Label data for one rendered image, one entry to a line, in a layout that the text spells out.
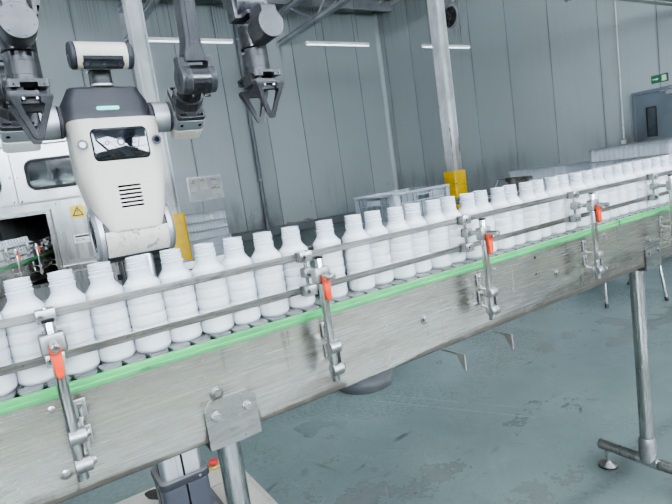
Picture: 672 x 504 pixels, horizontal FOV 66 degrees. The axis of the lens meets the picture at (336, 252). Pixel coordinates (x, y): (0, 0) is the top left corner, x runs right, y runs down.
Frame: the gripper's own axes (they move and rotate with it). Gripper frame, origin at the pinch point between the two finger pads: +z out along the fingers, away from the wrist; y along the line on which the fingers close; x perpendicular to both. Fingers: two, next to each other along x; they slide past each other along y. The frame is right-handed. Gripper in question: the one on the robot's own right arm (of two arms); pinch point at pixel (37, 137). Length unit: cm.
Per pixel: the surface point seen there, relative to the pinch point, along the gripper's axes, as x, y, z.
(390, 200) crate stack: 207, -159, 33
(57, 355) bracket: -5.3, 27.8, 33.7
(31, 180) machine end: 16, -359, -18
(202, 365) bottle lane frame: 16, 21, 44
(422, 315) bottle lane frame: 67, 21, 48
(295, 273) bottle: 38, 18, 32
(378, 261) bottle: 59, 17, 34
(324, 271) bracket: 40, 27, 31
